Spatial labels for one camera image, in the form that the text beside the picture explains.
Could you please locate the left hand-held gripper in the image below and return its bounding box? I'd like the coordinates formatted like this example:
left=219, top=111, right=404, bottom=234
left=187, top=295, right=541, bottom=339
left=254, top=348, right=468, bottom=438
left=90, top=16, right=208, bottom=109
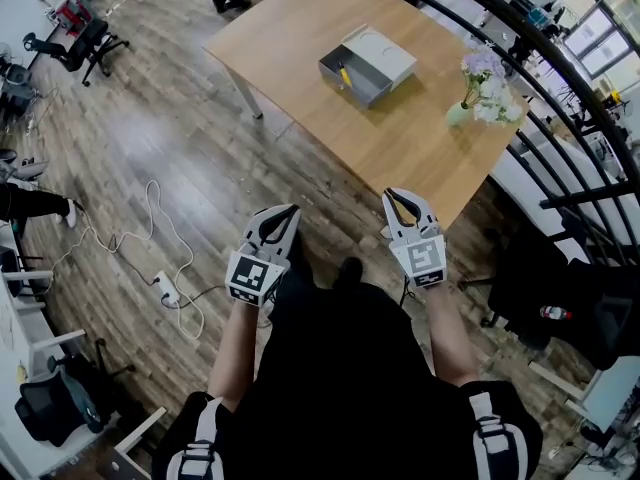
left=224, top=204, right=302, bottom=308

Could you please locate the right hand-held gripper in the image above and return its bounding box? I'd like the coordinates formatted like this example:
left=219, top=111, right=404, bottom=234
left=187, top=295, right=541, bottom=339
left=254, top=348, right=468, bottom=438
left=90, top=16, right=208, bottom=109
left=382, top=187, right=447, bottom=289

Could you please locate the white plastic tray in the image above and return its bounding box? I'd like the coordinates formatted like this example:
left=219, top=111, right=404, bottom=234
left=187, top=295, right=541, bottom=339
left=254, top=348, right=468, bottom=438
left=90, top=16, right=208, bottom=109
left=317, top=22, right=419, bottom=111

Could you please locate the person's left forearm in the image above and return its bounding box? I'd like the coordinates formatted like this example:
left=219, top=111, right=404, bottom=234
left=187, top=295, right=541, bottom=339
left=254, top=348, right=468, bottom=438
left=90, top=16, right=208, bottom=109
left=207, top=295, right=274, bottom=412

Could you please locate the person's right forearm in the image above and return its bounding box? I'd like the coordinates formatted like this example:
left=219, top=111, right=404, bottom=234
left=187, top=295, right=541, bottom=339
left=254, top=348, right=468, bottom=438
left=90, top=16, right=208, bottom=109
left=422, top=281, right=482, bottom=388

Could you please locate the pale green vase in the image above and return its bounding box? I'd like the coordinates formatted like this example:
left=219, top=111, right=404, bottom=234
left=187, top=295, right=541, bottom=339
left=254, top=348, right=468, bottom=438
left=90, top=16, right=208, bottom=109
left=445, top=100, right=472, bottom=129

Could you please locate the white power strip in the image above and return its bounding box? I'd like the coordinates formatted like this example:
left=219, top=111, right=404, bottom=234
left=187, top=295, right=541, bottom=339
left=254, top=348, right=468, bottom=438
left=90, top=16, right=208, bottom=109
left=152, top=269, right=182, bottom=309

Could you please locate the white metal table leg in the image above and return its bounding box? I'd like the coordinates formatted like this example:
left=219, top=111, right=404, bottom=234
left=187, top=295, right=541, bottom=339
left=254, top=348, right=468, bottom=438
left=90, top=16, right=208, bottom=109
left=219, top=60, right=265, bottom=120

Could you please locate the black padded chair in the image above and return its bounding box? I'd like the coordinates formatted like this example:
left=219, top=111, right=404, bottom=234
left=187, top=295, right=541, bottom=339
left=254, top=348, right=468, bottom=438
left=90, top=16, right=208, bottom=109
left=479, top=225, right=640, bottom=372

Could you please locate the purple white flower bouquet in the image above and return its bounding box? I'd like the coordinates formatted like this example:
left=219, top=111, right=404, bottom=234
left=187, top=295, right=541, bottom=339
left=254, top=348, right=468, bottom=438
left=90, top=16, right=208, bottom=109
left=459, top=37, right=525, bottom=129

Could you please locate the person's black clothed body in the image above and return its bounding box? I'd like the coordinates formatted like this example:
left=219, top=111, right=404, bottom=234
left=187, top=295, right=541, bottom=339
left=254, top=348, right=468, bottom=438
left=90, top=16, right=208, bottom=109
left=151, top=256, right=545, bottom=480

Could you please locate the black metal railing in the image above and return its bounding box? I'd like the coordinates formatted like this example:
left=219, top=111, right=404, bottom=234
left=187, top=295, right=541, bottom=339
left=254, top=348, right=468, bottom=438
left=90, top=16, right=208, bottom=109
left=414, top=0, right=640, bottom=269

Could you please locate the black office chair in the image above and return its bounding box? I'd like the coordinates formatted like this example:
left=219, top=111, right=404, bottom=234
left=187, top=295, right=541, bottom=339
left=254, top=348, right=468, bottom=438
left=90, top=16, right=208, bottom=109
left=13, top=337, right=137, bottom=449
left=21, top=17, right=130, bottom=88

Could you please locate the white desk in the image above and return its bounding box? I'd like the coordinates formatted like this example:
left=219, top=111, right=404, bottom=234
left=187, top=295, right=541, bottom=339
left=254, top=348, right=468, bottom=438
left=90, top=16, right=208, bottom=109
left=0, top=267, right=169, bottom=480

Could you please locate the white floor cable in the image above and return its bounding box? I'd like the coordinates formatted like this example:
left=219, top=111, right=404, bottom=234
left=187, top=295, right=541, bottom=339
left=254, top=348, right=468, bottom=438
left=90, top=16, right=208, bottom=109
left=47, top=179, right=206, bottom=342

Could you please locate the white backpack strap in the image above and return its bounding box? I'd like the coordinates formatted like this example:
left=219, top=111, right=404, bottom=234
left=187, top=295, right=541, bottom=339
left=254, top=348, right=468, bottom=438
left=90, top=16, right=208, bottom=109
left=467, top=391, right=526, bottom=480
left=167, top=397, right=226, bottom=480

